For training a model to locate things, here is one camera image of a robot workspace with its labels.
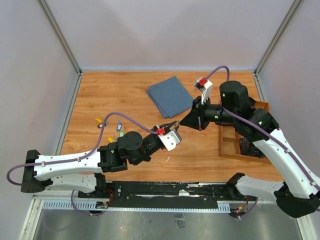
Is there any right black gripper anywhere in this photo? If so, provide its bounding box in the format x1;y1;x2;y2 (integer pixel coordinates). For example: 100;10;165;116
179;94;237;131

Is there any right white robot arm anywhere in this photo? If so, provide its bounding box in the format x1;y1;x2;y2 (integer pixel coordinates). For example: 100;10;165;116
180;78;320;218

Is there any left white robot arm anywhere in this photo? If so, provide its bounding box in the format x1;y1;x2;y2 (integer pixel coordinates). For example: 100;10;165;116
20;121;182;198

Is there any folded blue cloth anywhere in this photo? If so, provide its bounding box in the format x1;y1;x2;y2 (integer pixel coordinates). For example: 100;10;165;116
146;76;193;119

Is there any wooden compartment tray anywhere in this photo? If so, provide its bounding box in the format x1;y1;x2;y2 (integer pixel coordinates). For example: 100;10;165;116
218;99;275;165

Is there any light blue key tag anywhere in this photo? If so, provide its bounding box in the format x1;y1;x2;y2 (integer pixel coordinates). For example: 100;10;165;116
116;123;122;132

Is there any yellow key tag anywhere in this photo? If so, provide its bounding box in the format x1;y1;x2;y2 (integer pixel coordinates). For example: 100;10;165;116
107;137;115;143

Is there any dark rolled tie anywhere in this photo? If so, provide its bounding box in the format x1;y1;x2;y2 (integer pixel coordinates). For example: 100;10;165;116
239;137;266;159

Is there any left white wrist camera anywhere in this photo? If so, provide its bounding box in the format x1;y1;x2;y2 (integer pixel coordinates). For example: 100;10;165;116
158;128;182;151

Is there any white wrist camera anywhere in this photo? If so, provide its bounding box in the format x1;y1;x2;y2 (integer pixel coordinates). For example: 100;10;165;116
158;128;182;151
193;77;213;105

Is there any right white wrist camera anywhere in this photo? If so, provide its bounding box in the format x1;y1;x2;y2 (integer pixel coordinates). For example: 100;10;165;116
193;77;213;105

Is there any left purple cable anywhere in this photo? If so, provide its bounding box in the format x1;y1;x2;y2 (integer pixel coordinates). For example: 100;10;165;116
6;111;161;186

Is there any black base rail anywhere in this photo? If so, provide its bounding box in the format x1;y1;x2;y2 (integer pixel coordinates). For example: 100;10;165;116
75;181;256;213

